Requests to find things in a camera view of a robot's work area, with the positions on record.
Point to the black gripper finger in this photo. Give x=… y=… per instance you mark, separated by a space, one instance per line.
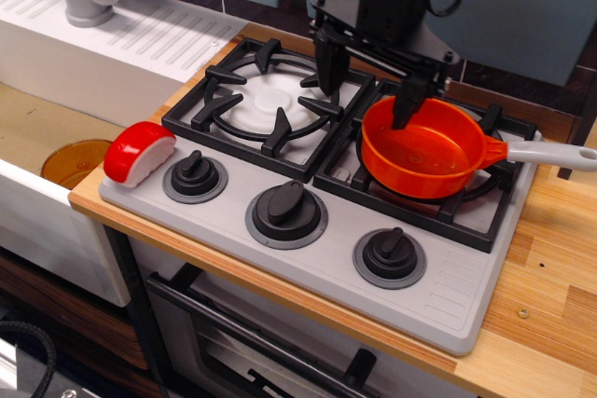
x=414 y=90
x=332 y=62

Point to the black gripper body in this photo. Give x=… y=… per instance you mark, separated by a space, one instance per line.
x=389 y=34

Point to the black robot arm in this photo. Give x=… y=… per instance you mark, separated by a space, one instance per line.
x=389 y=34

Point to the black left burner grate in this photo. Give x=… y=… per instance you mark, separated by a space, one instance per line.
x=261 y=110

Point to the black burner grate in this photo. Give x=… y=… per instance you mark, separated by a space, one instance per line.
x=490 y=203
x=261 y=110

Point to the black right burner grate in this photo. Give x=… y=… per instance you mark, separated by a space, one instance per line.
x=490 y=203

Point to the black middle stove knob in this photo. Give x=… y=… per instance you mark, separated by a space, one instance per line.
x=286 y=217

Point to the black stove knob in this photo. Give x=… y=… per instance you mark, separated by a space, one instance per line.
x=286 y=217
x=389 y=259
x=195 y=179

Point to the black right stove knob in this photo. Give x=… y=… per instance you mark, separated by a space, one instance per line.
x=389 y=259

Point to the grey toy stove top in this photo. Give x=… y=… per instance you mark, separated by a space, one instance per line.
x=445 y=307

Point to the black left stove knob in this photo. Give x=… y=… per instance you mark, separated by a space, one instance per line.
x=195 y=179

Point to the red and white toy sushi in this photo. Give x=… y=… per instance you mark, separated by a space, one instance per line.
x=137 y=152

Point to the white toy sink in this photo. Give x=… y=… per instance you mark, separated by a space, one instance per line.
x=62 y=84

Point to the amber plastic sink drain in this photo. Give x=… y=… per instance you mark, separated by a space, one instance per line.
x=70 y=164

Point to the toy oven door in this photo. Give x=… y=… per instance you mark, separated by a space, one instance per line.
x=220 y=334

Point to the orange pot with grey handle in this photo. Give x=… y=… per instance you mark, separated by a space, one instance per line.
x=437 y=153

